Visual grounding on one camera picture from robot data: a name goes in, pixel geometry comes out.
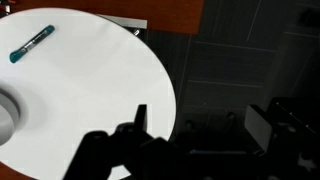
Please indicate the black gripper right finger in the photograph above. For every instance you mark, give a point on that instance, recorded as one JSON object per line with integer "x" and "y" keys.
{"x": 257, "y": 126}

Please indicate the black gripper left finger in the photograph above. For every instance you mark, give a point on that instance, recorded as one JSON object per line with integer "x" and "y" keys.
{"x": 100, "y": 156}

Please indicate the teal capped pen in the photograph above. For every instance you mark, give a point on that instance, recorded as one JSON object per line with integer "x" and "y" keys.
{"x": 31, "y": 43}

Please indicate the grey bowl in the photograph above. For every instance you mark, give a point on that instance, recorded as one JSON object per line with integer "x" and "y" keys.
{"x": 7, "y": 116}

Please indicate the white table base leg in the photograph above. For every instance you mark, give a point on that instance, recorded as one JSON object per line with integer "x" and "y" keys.
{"x": 128, "y": 22}

